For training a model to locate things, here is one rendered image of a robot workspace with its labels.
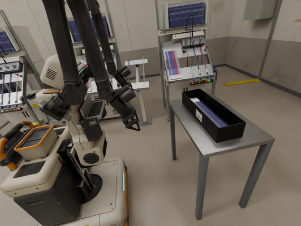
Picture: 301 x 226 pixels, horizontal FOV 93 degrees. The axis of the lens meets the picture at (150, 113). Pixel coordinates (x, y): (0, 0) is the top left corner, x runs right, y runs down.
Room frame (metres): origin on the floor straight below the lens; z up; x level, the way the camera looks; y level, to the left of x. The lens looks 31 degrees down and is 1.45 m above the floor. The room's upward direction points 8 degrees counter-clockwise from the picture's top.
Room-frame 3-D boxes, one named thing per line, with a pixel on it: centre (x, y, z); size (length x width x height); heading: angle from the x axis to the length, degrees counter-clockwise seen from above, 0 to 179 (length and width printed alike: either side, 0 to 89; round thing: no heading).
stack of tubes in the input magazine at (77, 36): (2.55, 0.71, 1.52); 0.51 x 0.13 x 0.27; 90
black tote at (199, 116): (0.91, -0.43, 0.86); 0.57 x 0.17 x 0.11; 6
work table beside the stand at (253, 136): (0.91, -0.45, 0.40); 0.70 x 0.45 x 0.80; 5
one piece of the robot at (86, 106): (0.83, 0.38, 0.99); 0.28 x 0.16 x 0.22; 5
